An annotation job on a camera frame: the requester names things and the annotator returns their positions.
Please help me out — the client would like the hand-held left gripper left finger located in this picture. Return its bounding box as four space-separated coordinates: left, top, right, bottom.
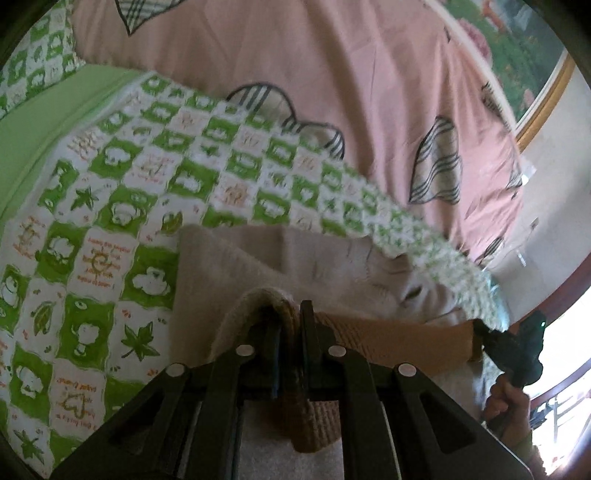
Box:
48 307 284 480

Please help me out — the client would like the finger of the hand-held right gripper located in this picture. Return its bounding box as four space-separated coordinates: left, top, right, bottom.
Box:
475 320 515 370

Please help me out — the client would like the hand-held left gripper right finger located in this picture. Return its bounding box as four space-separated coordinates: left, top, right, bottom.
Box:
298 300 534 480

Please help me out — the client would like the beige knit sweater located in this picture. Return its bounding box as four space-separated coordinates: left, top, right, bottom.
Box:
171 224 509 480

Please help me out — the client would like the person's right forearm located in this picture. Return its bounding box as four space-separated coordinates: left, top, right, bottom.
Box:
501 415 548 478

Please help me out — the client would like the person's right hand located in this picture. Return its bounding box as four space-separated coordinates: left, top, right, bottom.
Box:
482 368 532 437

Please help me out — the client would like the window railing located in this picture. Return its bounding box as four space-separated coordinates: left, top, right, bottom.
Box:
529 367 591 437

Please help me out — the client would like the green checkered printed blanket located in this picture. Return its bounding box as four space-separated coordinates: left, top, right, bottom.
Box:
0 71 511 480

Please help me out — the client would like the pink quilt with heart prints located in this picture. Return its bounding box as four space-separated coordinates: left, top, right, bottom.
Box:
69 0 529 271

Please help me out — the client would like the framed floral picture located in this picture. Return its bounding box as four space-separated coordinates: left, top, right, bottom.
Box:
431 0 577 154

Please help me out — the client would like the plain green bedsheet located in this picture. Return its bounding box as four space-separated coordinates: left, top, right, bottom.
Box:
0 64 155 220

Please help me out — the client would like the green checkered pillow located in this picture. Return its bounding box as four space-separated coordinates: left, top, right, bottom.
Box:
0 4 88 121

